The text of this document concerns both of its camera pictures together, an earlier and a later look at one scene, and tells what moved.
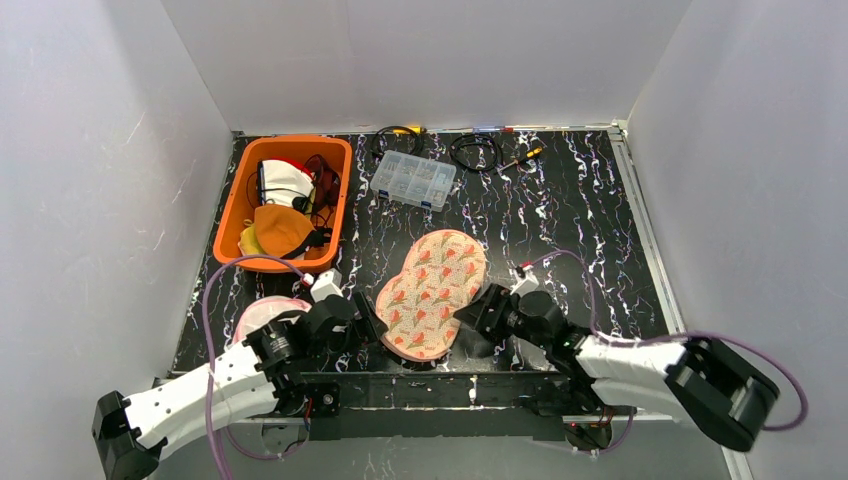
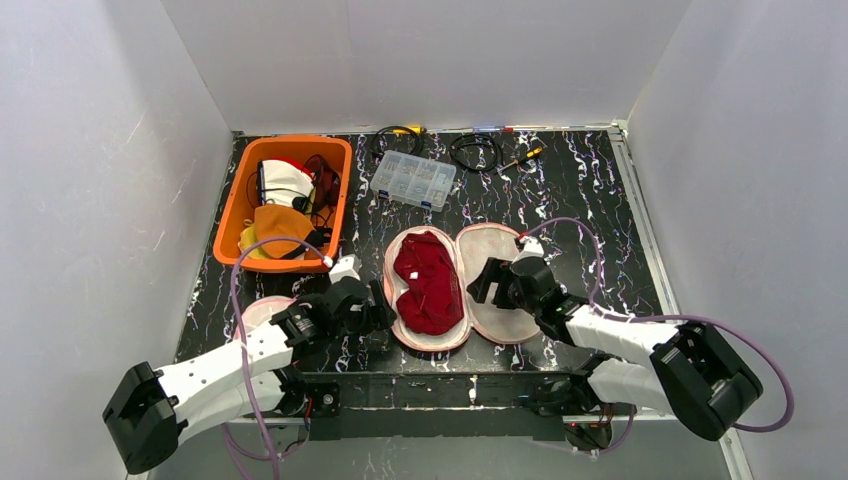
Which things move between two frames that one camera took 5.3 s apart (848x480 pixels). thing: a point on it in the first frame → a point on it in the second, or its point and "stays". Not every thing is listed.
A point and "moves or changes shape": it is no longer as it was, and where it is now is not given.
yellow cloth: [279, 229] stays
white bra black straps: [280, 183] stays
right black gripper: [494, 310] → [503, 284]
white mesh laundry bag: [265, 311] stays
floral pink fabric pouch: [442, 269] moves or changes shape
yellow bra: [250, 243] stays
